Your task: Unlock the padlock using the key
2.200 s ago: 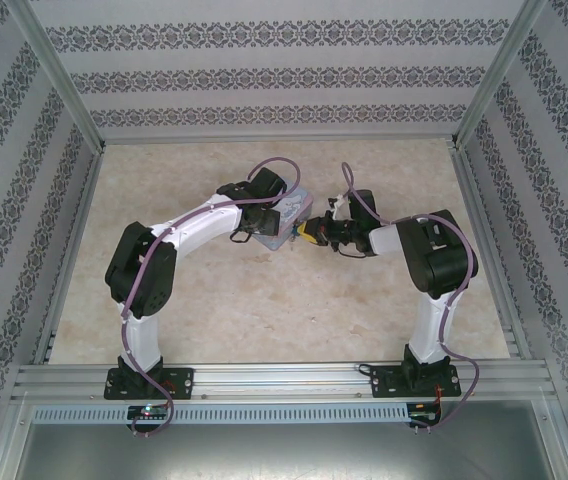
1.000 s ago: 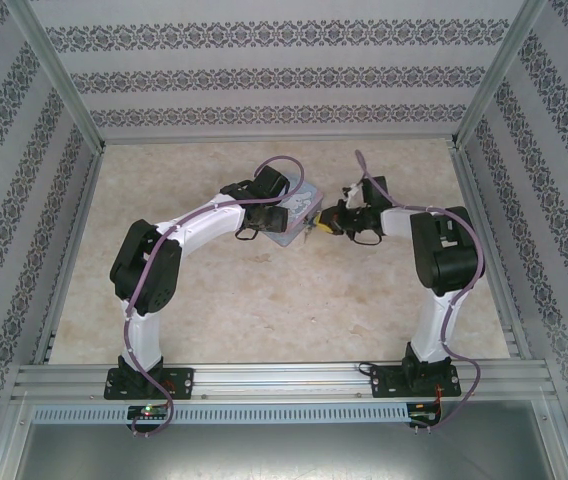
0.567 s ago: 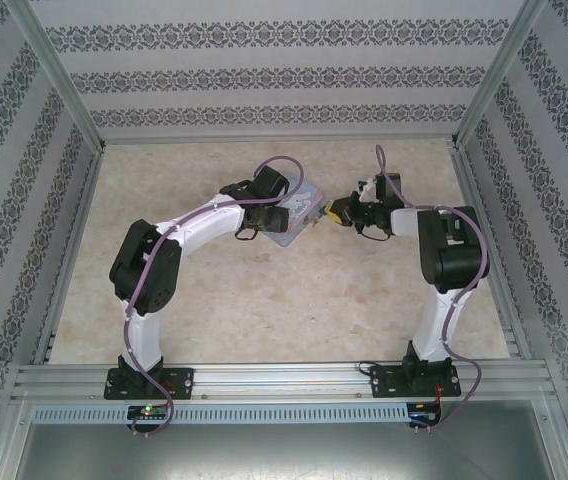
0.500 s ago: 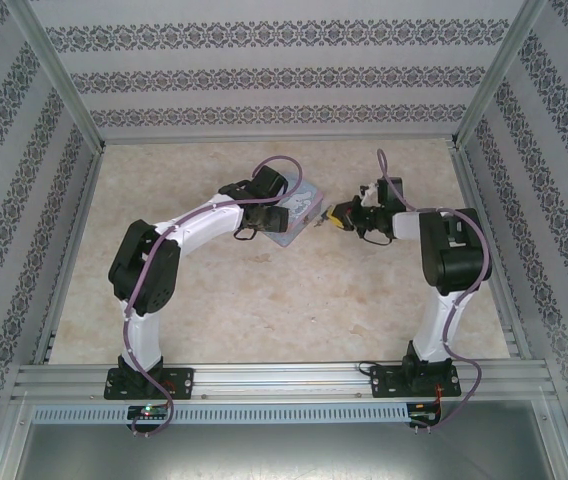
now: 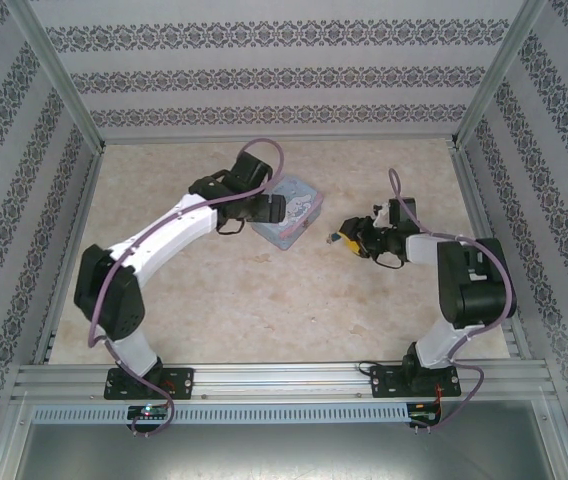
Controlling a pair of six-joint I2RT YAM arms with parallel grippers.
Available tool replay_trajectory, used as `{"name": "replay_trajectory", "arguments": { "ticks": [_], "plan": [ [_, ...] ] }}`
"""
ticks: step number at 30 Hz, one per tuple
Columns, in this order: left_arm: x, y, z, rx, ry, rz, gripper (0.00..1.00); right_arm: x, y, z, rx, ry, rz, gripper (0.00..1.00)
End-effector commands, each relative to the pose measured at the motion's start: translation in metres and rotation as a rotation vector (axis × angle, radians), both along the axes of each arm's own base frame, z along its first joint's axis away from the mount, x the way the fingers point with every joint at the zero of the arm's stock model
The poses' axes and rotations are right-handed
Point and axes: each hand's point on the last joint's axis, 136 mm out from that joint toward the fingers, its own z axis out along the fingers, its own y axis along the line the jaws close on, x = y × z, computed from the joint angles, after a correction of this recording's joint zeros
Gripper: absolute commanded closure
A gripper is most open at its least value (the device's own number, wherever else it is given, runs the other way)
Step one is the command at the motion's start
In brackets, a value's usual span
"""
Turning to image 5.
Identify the aluminium frame leg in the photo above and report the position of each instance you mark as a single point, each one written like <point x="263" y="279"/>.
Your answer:
<point x="6" y="440"/>
<point x="561" y="440"/>

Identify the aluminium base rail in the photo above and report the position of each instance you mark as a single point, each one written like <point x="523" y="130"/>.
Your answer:
<point x="274" y="382"/>

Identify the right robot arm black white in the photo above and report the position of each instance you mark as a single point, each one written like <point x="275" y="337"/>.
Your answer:
<point x="474" y="300"/>

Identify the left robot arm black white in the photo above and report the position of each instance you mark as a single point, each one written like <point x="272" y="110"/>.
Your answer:
<point x="114" y="300"/>

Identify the aluminium frame crossbar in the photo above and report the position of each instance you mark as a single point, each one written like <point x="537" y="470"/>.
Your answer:
<point x="279" y="140"/>

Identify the aluminium frame post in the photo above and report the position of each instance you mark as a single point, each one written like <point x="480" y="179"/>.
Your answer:
<point x="500" y="65"/>
<point x="52" y="65"/>

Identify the blue cartoon tin box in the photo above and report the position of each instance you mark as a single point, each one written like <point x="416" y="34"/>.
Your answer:
<point x="291" y="210"/>

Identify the right wrist camera box silver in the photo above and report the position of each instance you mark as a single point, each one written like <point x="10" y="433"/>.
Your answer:
<point x="381" y="214"/>

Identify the aluminium frame side rail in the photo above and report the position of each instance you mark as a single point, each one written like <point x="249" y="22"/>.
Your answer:
<point x="481" y="225"/>

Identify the grey steel panel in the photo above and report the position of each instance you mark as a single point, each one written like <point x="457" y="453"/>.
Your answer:
<point x="284" y="450"/>

